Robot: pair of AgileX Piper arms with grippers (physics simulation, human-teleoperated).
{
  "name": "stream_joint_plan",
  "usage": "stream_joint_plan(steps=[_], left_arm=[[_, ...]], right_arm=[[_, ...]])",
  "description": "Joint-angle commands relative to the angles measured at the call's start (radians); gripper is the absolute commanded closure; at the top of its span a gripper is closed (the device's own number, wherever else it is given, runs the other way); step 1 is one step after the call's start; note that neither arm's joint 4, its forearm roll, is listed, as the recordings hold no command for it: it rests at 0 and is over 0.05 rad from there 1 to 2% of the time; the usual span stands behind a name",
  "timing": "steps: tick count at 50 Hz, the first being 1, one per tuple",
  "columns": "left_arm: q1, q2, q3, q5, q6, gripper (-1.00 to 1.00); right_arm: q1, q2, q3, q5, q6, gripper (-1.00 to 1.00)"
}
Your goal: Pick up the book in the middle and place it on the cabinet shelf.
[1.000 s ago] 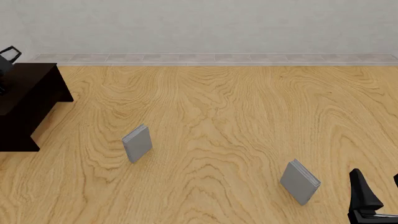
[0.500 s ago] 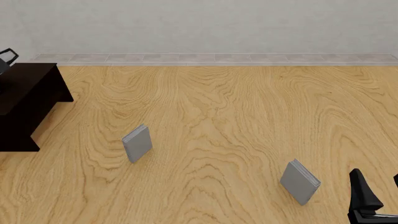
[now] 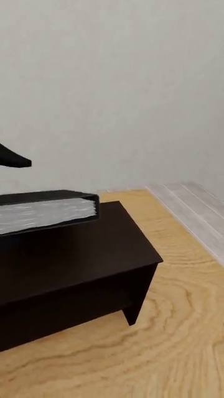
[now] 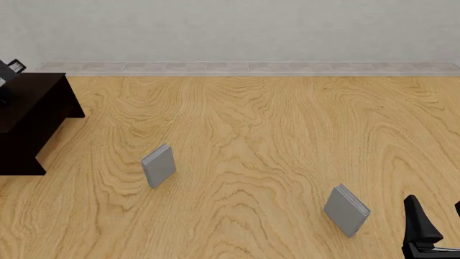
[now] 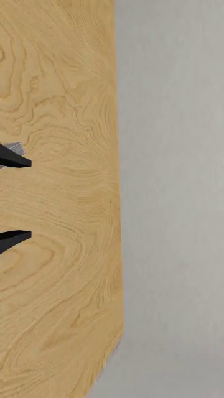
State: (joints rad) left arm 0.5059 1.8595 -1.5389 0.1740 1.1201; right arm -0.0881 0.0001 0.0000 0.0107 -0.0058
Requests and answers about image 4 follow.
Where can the grey book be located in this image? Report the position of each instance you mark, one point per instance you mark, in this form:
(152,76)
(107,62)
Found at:
(345,211)
(160,167)

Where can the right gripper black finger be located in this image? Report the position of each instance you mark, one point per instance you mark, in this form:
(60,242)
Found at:
(458,209)
(418,224)

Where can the small flat plate on stalk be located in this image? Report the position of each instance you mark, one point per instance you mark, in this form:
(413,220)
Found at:
(18,66)

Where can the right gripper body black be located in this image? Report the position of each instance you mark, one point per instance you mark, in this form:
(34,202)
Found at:
(427,253)

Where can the dark wooden cabinet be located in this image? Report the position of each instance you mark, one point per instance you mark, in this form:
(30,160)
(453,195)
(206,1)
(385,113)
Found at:
(28,121)

